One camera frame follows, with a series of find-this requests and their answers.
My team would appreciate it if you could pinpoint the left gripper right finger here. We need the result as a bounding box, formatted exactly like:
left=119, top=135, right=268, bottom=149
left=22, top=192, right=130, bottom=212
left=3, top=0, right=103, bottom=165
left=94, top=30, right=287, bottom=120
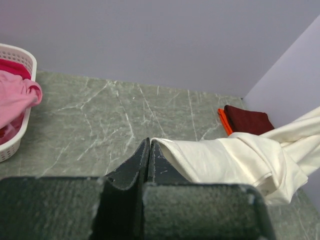
left=147, top=140, right=191, bottom=185

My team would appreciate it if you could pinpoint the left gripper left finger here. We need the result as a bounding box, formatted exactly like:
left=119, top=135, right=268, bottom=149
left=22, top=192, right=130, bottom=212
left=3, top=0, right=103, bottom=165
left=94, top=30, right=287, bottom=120
left=105, top=137, right=150, bottom=190

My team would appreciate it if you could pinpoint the cream white t-shirt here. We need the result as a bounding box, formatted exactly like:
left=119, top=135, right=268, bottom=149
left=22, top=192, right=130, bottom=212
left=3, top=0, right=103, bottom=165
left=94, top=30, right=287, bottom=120
left=153, top=108, right=320, bottom=206

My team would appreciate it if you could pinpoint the folded orange t-shirt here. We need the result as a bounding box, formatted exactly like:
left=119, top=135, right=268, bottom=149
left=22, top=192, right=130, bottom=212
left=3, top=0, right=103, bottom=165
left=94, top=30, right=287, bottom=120
left=217, top=108, right=233, bottom=136

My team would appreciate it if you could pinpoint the folded maroon t-shirt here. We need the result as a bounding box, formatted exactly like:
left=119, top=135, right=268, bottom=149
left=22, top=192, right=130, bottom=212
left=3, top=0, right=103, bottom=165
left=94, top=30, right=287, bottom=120
left=223, top=105, right=274, bottom=135

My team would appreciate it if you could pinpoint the pink t-shirt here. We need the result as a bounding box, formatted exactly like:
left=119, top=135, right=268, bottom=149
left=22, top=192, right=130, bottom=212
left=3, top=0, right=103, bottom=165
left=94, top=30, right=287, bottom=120
left=0, top=70, right=43, bottom=128

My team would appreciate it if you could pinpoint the red t-shirt in basket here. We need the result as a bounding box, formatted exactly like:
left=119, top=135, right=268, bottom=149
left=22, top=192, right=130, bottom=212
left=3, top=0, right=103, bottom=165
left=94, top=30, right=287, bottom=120
left=0, top=59, right=32, bottom=80

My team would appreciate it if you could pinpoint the white plastic laundry basket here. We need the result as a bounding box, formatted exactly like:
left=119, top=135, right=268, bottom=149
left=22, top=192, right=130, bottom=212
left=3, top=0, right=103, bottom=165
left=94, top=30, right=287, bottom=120
left=0, top=43, right=43, bottom=162

